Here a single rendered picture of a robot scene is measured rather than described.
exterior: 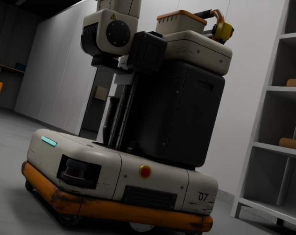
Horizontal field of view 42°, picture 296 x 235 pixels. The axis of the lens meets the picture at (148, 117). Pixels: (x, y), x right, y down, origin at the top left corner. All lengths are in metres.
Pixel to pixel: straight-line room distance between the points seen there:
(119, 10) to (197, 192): 0.77
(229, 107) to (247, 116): 0.26
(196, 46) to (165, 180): 0.53
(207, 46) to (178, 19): 0.22
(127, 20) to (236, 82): 2.19
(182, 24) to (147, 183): 0.70
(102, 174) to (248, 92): 2.34
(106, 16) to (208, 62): 0.44
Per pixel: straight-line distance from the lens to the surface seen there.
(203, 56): 1.56
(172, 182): 1.48
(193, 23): 1.75
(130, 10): 1.59
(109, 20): 1.55
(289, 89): 2.58
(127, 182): 1.39
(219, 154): 3.57
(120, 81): 1.69
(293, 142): 2.63
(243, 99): 3.51
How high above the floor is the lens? 0.37
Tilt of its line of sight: 3 degrees up
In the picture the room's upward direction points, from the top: 15 degrees clockwise
